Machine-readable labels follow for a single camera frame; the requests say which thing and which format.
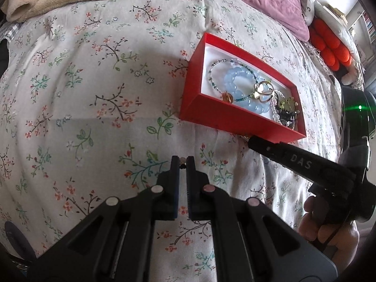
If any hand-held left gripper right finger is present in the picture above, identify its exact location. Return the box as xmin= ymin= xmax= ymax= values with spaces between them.
xmin=186 ymin=156 xmax=338 ymax=282

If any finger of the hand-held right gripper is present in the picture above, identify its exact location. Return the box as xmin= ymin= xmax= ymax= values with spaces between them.
xmin=248 ymin=135 xmax=353 ymax=188

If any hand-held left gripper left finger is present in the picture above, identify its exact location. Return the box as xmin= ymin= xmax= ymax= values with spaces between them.
xmin=28 ymin=156 xmax=180 ymax=282

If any black spiked bracelet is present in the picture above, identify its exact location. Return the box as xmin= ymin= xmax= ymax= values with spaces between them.
xmin=278 ymin=110 xmax=298 ymax=128

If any clear bead bracelet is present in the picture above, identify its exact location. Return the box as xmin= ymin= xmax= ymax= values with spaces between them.
xmin=270 ymin=94 xmax=283 ymax=123

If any green bead bracelet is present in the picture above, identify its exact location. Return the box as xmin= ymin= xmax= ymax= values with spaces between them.
xmin=278 ymin=97 xmax=299 ymax=113

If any red jewelry box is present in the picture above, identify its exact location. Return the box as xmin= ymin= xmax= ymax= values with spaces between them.
xmin=179 ymin=33 xmax=307 ymax=142

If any gold ring earring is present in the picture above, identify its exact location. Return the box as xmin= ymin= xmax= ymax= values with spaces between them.
xmin=255 ymin=80 xmax=275 ymax=94

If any blue bead bracelet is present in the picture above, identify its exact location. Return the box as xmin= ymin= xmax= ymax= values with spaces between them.
xmin=225 ymin=67 xmax=271 ymax=114

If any thin teal bead bracelet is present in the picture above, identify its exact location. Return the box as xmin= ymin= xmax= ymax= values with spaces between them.
xmin=209 ymin=59 xmax=259 ymax=102

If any person's right hand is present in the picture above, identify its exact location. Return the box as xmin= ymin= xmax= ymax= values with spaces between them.
xmin=298 ymin=195 xmax=360 ymax=259

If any orange plush pillow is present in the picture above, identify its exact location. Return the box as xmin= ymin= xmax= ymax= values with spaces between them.
xmin=310 ymin=19 xmax=353 ymax=71

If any bookshelf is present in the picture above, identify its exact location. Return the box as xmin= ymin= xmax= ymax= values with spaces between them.
xmin=361 ymin=10 xmax=376 ymax=46

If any floral bedsheet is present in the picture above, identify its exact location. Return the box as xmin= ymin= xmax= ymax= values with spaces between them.
xmin=0 ymin=0 xmax=365 ymax=282

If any grey plaid cloth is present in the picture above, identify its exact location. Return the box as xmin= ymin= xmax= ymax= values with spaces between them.
xmin=0 ymin=20 xmax=22 ymax=41

